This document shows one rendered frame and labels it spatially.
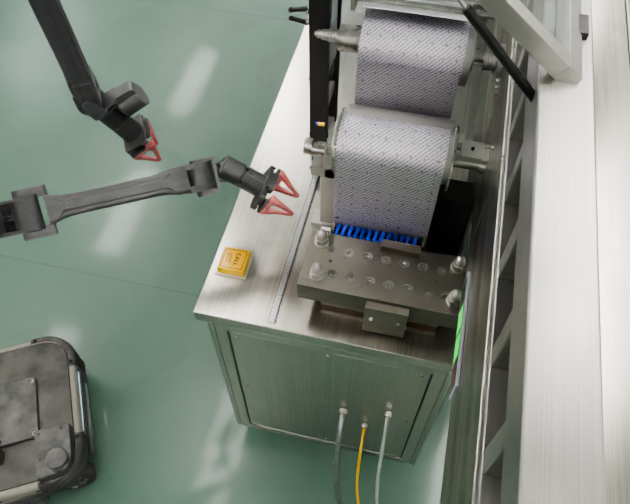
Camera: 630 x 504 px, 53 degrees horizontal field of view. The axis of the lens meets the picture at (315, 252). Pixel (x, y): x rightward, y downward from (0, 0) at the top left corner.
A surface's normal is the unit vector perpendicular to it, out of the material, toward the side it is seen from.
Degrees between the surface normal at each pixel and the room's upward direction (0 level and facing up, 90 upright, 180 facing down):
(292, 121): 0
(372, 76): 92
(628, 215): 0
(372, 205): 90
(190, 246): 0
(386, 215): 90
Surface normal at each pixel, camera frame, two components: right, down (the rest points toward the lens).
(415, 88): -0.22, 0.82
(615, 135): 0.00, -0.57
